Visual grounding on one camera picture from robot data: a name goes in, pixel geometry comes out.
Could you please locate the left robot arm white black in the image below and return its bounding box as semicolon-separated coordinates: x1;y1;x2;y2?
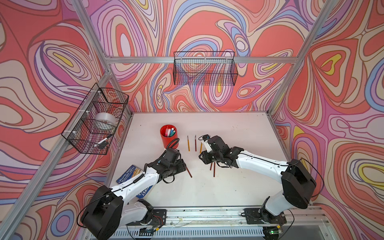
80;159;187;240

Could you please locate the black wire basket back wall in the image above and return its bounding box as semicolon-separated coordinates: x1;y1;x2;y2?
173;50;238;86

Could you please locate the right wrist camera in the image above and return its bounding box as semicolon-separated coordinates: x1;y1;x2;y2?
203;135;226;153

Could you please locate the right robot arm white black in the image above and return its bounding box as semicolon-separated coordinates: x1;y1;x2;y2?
199;145;317;217

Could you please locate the black wire basket wall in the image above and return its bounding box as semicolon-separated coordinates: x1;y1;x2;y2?
173;50;238;86
62;84;129;155

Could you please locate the white tape roll in basket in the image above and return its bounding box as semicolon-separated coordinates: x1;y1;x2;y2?
94;113;117;131

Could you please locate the red pen cup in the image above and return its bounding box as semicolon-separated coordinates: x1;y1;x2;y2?
160;125;178;149

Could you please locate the treehouse storey book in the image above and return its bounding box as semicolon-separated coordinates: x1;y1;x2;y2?
115;164;154;200

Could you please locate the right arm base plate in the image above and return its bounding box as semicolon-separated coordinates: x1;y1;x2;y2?
241;208;287;225

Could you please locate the black wire basket left wall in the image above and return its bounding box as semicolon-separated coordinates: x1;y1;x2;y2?
62;84;129;155

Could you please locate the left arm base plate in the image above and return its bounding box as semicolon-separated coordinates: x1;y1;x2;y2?
128;209;167;228

